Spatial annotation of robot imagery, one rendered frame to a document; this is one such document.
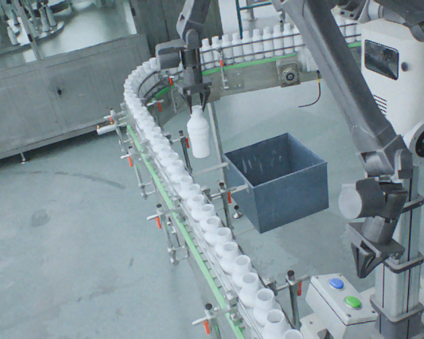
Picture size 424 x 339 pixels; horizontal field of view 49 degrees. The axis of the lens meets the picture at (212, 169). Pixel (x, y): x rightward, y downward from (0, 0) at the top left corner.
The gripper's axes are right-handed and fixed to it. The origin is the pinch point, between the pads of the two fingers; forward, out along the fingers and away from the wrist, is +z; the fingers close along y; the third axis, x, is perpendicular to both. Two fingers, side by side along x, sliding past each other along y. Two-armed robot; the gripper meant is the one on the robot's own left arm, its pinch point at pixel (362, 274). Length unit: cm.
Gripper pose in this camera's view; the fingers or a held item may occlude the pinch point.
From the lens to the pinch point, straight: 100.6
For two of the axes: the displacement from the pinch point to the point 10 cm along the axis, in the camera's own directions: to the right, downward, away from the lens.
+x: 9.3, 0.0, 3.8
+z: -1.6, 9.0, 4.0
